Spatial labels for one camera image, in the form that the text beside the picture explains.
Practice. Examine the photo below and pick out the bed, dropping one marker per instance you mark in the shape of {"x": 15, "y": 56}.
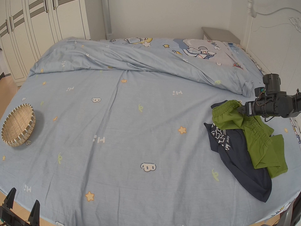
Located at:
{"x": 131, "y": 131}

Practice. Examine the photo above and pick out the grey bedside table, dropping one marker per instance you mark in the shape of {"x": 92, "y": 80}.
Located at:
{"x": 218, "y": 33}

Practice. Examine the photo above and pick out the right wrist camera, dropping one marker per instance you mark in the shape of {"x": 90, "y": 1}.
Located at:
{"x": 259, "y": 92}

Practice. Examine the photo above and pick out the pale blue quilt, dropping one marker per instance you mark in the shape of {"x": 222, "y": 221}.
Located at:
{"x": 131, "y": 58}

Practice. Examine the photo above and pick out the dark blue printed T-shirt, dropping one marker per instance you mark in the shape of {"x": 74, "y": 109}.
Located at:
{"x": 244, "y": 171}

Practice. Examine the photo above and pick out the green shorts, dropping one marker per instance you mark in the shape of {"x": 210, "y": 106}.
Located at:
{"x": 265, "y": 147}

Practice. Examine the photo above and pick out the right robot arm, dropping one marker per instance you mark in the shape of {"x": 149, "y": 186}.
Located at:
{"x": 285, "y": 106}

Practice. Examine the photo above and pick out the grey wall duct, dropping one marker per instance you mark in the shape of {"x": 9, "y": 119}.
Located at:
{"x": 107, "y": 13}

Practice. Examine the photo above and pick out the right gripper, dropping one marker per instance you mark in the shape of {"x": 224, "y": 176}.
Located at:
{"x": 263, "y": 107}

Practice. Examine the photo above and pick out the round woven basket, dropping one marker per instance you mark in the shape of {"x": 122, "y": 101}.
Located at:
{"x": 16, "y": 123}

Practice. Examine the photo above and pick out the white wardrobe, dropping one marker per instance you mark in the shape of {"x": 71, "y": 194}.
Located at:
{"x": 35, "y": 32}

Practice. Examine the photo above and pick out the white printed pillow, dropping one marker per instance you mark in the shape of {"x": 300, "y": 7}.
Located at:
{"x": 202, "y": 49}

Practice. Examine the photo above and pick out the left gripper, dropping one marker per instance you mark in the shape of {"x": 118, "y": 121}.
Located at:
{"x": 7, "y": 214}

